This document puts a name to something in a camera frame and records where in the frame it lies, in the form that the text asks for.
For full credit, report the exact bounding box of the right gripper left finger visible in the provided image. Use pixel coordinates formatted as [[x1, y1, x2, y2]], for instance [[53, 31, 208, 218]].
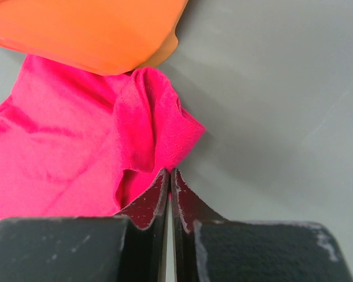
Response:
[[0, 170, 169, 281]]

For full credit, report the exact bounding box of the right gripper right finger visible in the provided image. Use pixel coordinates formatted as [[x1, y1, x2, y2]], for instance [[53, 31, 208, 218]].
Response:
[[170, 169, 353, 281]]

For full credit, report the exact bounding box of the crimson red t shirt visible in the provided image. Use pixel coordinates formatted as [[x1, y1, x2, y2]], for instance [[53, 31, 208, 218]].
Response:
[[0, 55, 205, 220]]

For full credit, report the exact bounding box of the orange plastic basket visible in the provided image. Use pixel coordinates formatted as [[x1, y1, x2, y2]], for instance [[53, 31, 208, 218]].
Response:
[[0, 1, 187, 75]]

